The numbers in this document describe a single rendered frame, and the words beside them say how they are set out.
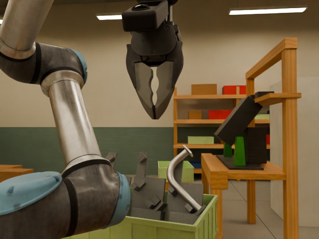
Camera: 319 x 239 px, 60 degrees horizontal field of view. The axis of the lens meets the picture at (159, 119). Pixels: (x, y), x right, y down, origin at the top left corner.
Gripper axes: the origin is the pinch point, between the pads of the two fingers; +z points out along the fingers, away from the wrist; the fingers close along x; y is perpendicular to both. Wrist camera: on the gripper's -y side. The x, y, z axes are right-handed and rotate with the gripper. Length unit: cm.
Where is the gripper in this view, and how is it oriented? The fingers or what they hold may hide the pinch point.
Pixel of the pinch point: (154, 111)
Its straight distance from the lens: 43.3
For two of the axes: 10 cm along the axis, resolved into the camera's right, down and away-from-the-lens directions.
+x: -9.8, 0.0, 1.9
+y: 1.9, 0.2, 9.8
